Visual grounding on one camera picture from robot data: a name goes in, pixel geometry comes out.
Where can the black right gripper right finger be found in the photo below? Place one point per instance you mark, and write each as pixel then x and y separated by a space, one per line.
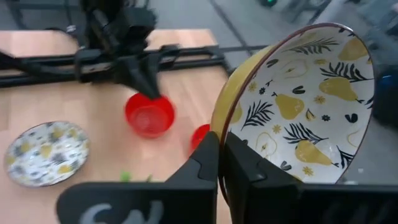
pixel 264 202

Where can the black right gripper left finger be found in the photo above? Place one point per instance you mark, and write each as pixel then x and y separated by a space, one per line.
pixel 186 199

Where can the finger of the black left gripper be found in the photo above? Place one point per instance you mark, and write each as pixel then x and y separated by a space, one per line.
pixel 133 73
pixel 150 74

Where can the red plastic mini bowl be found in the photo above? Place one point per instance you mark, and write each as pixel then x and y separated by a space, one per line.
pixel 199 137
pixel 149 119

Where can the pear print ceramic bowl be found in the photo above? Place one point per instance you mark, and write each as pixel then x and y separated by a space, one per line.
pixel 46 154
pixel 311 109

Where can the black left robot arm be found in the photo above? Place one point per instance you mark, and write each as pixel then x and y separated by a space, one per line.
pixel 105 18

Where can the green artificial potted plant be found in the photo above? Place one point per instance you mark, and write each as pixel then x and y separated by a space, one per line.
pixel 125 176

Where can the black device with green light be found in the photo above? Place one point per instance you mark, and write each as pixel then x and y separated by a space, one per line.
pixel 267 2

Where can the dark blue rounded object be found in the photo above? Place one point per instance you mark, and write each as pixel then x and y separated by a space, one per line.
pixel 387 99

